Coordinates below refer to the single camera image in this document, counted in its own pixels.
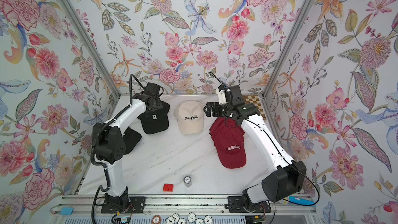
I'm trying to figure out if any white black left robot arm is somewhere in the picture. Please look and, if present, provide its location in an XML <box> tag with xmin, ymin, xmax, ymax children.
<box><xmin>90</xmin><ymin>83</ymin><xmax>163</xmax><ymax>198</ymax></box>

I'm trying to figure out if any black cap back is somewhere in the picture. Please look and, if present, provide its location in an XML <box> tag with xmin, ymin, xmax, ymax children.
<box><xmin>138</xmin><ymin>101</ymin><xmax>170</xmax><ymax>135</ymax></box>

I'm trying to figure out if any blue toy microphone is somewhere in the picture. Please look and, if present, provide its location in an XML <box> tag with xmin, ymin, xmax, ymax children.
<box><xmin>286</xmin><ymin>196</ymin><xmax>315</xmax><ymax>206</ymax></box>

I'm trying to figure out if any white poker chip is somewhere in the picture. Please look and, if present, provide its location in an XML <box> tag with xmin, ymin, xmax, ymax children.
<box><xmin>165</xmin><ymin>216</ymin><xmax>175</xmax><ymax>224</ymax></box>
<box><xmin>196</xmin><ymin>218</ymin><xmax>205</xmax><ymax>224</ymax></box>
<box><xmin>203</xmin><ymin>215</ymin><xmax>213</xmax><ymax>224</ymax></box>
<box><xmin>172</xmin><ymin>213</ymin><xmax>180</xmax><ymax>223</ymax></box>
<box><xmin>187</xmin><ymin>212</ymin><xmax>197</xmax><ymax>223</ymax></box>

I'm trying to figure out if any red cap back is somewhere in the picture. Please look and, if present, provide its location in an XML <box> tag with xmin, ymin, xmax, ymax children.
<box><xmin>214</xmin><ymin>136</ymin><xmax>247</xmax><ymax>169</ymax></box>

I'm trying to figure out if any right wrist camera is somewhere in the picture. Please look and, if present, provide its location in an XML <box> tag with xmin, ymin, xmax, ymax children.
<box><xmin>217</xmin><ymin>85</ymin><xmax>245</xmax><ymax>107</ymax></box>

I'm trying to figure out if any red toy brick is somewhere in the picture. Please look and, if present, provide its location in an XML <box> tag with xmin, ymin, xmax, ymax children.
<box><xmin>163</xmin><ymin>184</ymin><xmax>174</xmax><ymax>192</ymax></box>

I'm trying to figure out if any aluminium front rail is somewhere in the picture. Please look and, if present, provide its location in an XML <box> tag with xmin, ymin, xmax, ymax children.
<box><xmin>50</xmin><ymin>195</ymin><xmax>317</xmax><ymax>216</ymax></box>

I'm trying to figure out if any cream cap front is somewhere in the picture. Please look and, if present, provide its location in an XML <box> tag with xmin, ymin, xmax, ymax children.
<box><xmin>174</xmin><ymin>101</ymin><xmax>204</xmax><ymax>135</ymax></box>

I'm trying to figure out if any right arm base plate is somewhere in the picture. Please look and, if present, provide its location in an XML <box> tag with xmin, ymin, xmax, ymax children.
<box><xmin>225</xmin><ymin>195</ymin><xmax>272</xmax><ymax>214</ymax></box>

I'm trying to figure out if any orange poker chip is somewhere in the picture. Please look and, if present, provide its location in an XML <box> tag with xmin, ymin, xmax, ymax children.
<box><xmin>151</xmin><ymin>215</ymin><xmax>161</xmax><ymax>224</ymax></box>

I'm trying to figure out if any black cap front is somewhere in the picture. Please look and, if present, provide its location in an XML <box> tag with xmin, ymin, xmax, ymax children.
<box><xmin>123</xmin><ymin>127</ymin><xmax>142</xmax><ymax>155</ymax></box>

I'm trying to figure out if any black cap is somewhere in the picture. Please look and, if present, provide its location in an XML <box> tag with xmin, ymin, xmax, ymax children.
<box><xmin>123</xmin><ymin>127</ymin><xmax>142</xmax><ymax>155</ymax></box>
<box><xmin>138</xmin><ymin>101</ymin><xmax>170</xmax><ymax>135</ymax></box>

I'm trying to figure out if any wooden chess board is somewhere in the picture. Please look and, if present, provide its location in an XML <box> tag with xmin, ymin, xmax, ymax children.
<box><xmin>243</xmin><ymin>94</ymin><xmax>266</xmax><ymax>121</ymax></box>

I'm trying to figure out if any blue tag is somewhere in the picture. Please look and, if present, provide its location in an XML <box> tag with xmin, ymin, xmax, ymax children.
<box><xmin>60</xmin><ymin>207</ymin><xmax>74</xmax><ymax>216</ymax></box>

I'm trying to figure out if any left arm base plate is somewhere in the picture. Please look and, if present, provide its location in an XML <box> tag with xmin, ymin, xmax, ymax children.
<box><xmin>101</xmin><ymin>197</ymin><xmax>146</xmax><ymax>214</ymax></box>

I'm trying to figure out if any black corrugated cable conduit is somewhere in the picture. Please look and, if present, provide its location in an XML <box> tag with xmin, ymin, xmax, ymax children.
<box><xmin>90</xmin><ymin>74</ymin><xmax>147</xmax><ymax>224</ymax></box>

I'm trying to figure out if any stack of poker chips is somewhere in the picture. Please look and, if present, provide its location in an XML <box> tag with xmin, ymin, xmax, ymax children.
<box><xmin>183</xmin><ymin>176</ymin><xmax>192</xmax><ymax>187</ymax></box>

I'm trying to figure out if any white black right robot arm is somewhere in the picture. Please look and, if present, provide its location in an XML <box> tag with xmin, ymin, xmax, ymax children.
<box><xmin>204</xmin><ymin>102</ymin><xmax>312</xmax><ymax>206</ymax></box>

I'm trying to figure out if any red cap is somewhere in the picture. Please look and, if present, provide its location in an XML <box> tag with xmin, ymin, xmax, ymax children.
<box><xmin>214</xmin><ymin>136</ymin><xmax>247</xmax><ymax>169</ymax></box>
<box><xmin>209</xmin><ymin>117</ymin><xmax>238</xmax><ymax>132</ymax></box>
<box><xmin>210</xmin><ymin>125</ymin><xmax>245</xmax><ymax>143</ymax></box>

